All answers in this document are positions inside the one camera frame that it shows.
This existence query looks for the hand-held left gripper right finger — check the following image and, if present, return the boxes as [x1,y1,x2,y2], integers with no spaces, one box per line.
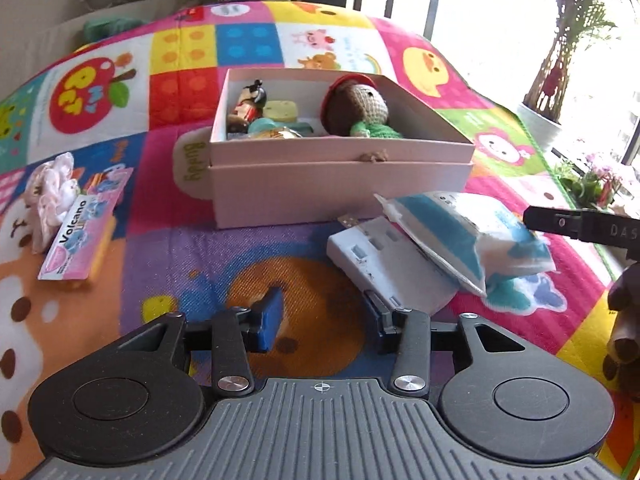
[362,291,527,397]

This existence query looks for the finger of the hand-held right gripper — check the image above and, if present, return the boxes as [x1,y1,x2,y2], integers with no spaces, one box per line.
[523,205,584,239]

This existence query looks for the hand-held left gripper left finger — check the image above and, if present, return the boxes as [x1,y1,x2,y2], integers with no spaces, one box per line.
[117,287,286,397]

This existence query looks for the white power strip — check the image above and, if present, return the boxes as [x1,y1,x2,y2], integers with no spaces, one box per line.
[327,215,459,314]

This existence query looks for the blue wet wipes packet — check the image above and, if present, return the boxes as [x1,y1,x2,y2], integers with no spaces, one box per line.
[375,191,557,297]

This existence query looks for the pink cardboard box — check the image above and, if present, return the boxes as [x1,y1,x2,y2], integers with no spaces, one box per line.
[210,67,476,230]

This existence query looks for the clear bread packet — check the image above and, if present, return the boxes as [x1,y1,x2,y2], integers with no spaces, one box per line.
[250,127,307,142]

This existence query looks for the teal duck-shaped case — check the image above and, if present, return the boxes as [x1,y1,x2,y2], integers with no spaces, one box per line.
[247,117,315,137]

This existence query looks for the small yellow toy block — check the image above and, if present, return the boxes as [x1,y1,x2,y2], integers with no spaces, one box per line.
[263,101,302,124]

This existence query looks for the pink card packet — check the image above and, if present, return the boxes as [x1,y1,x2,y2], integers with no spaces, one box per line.
[37,167,135,291]

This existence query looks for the black-haired red figurine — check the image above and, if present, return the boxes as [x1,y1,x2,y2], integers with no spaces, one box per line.
[227,79,271,136]

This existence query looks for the brown crochet doll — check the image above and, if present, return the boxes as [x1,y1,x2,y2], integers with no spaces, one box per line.
[320,74,405,139]

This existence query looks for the pink checkered scrunchie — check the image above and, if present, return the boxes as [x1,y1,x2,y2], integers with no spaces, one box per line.
[25,152,84,254]

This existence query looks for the small pink flowering plants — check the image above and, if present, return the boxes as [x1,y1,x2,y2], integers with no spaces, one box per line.
[554,152,640,211]

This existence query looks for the brown plush toy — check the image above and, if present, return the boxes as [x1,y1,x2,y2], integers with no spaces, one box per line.
[602,262,640,397]

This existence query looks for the white plant pot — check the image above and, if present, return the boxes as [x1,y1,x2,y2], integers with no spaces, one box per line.
[515,102,567,154]

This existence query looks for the colourful cartoon play mat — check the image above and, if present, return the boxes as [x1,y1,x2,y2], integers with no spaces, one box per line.
[0,0,640,480]

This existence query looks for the tall green potted plant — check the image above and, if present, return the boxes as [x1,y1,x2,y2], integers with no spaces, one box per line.
[522,0,640,126]

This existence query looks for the green cloth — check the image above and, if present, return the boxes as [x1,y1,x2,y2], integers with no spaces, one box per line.
[82,16,147,44]

